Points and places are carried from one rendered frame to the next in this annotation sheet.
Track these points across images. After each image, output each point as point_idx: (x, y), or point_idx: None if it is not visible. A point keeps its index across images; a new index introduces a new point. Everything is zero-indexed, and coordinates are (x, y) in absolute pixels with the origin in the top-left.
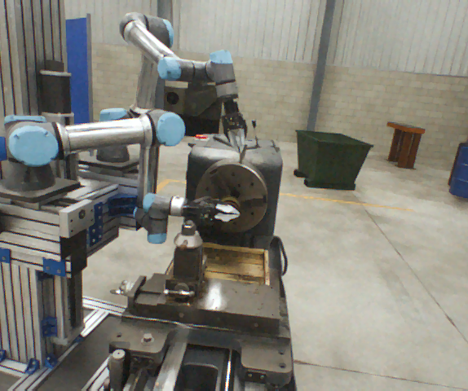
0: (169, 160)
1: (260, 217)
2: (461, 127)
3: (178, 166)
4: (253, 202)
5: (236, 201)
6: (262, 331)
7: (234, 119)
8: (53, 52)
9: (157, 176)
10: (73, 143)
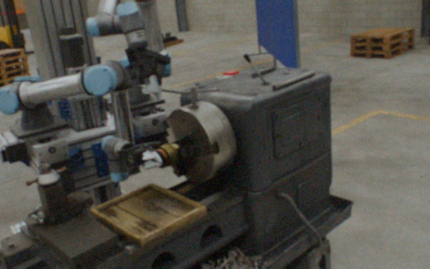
0: (402, 83)
1: (211, 168)
2: None
3: (409, 92)
4: (195, 151)
5: (169, 149)
6: (67, 266)
7: (135, 68)
8: (75, 19)
9: (368, 105)
10: (30, 97)
